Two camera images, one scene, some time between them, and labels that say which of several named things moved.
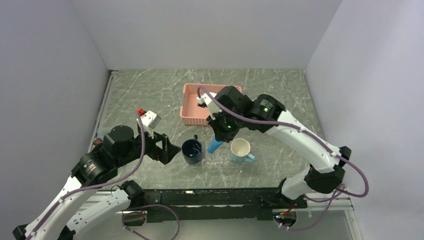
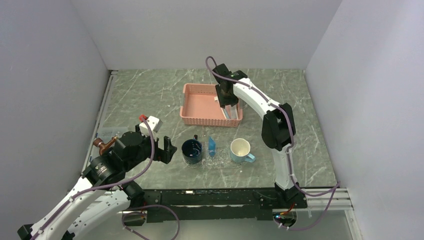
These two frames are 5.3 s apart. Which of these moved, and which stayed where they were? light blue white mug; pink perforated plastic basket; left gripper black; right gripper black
Moved: right gripper black
Stayed: light blue white mug; pink perforated plastic basket; left gripper black
